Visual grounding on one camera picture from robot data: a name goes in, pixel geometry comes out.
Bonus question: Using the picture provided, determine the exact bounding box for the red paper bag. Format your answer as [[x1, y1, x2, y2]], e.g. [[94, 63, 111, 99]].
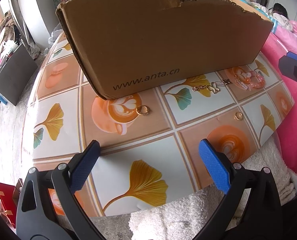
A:
[[0, 183, 17, 229]]

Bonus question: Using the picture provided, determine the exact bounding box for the white fluffy towel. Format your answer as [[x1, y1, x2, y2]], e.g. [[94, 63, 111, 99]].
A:
[[90, 134, 297, 240]]

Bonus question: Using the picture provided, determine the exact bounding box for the gold butterfly chain bracelet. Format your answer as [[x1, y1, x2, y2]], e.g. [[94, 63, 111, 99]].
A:
[[192, 78, 232, 94]]

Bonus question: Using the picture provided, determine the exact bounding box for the pink floral blanket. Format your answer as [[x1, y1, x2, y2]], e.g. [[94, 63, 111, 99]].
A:
[[261, 21, 297, 183]]

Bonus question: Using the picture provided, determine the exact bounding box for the dark grey cabinet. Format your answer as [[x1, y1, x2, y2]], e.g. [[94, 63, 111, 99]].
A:
[[0, 44, 37, 106]]

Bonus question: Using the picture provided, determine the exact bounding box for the person sitting in background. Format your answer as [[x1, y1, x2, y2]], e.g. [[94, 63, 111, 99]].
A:
[[269, 3, 288, 18]]

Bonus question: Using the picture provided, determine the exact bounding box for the brown paper bag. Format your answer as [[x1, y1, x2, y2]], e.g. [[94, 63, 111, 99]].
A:
[[12, 178, 23, 206]]

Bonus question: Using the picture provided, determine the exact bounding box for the patterned tablecloth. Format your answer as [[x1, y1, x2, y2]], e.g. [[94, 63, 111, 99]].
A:
[[22, 34, 294, 217]]

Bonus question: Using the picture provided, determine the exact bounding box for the white plastic bag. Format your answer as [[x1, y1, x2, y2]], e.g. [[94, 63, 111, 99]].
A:
[[48, 23, 63, 46]]

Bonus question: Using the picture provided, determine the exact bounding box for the brown cardboard box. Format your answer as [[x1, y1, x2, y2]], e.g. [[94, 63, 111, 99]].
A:
[[56, 0, 273, 100]]

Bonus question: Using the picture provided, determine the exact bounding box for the pink bead bracelet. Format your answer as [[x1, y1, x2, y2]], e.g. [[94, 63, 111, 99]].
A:
[[234, 70, 267, 90]]

